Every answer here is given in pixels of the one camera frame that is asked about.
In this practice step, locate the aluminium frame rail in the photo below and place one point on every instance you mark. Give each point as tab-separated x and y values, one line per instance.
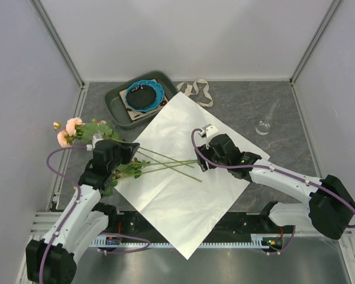
50	28

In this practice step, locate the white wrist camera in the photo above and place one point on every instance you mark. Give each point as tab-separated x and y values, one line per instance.
208	132
96	138

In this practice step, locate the light pink rose stem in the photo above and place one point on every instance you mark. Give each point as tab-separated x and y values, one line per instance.
137	167

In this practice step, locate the blue scalloped bowl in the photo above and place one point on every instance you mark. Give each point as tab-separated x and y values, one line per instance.
144	95

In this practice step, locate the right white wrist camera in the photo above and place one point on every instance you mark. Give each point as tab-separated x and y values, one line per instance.
208	132

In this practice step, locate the wooden puzzle board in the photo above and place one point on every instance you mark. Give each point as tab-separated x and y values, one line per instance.
134	115

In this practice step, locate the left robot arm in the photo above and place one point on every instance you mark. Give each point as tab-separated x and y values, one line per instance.
55	257

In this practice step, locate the cream printed ribbon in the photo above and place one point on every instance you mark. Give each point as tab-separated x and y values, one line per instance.
197	87

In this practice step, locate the cream white rose stem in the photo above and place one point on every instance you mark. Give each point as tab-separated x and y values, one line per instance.
114	183

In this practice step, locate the peach double rose stem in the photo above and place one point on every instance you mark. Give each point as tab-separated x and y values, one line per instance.
76	130

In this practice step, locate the slotted cable duct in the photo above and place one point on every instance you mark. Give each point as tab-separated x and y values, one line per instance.
105	241

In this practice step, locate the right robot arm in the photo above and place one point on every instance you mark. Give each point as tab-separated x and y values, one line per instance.
323	204

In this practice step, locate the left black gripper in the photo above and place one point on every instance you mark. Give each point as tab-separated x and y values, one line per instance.
129	150

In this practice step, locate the clear glass vase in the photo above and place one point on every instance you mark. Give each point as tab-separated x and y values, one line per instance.
263	127

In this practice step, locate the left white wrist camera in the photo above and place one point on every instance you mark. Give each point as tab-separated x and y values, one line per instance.
96	138

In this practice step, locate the grey green plastic tray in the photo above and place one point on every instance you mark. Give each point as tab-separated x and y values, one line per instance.
118	109

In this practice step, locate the white wrapping paper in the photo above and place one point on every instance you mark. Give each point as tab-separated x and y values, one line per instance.
184	207

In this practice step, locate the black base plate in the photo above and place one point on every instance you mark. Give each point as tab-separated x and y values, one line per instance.
232	227

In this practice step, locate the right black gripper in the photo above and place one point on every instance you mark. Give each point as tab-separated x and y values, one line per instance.
205	152

